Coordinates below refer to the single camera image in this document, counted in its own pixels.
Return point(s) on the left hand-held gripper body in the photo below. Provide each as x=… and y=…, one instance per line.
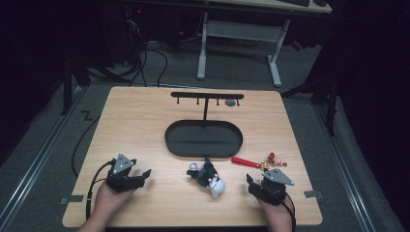
x=124, y=180

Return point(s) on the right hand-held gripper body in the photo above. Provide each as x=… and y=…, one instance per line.
x=274, y=190

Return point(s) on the person's right hand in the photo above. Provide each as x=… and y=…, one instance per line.
x=277, y=212

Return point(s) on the person's left hand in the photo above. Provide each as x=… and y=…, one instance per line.
x=111, y=201

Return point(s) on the grey tape piece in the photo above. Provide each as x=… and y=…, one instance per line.
x=71, y=199
x=313, y=194

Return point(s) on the black key rack with tray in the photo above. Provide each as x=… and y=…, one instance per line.
x=203, y=138

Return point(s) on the grey round table grommet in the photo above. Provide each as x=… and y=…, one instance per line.
x=230, y=102

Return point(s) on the black metal stand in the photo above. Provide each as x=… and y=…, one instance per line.
x=72, y=80
x=322, y=96

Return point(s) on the white-legged wooden desk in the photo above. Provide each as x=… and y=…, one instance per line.
x=241, y=30

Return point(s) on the black computer mouse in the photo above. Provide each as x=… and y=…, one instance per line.
x=320, y=2

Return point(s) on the metal floor rail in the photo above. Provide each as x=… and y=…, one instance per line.
x=346, y=170
x=35, y=161

